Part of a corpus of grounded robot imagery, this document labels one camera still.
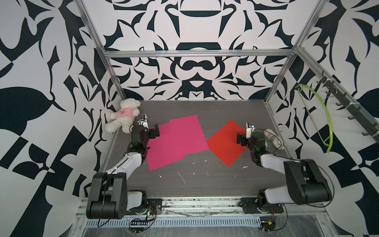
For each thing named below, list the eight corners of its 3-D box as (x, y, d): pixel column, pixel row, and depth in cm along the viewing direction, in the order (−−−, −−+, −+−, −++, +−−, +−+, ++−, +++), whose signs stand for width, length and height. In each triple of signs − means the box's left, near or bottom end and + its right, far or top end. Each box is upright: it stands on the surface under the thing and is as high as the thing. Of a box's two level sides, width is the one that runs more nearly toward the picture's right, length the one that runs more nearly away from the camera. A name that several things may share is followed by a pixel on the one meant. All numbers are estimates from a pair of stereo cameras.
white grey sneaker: (276, 154, 97) (281, 149, 92) (259, 135, 106) (262, 130, 101) (282, 150, 99) (287, 146, 93) (265, 132, 108) (268, 127, 103)
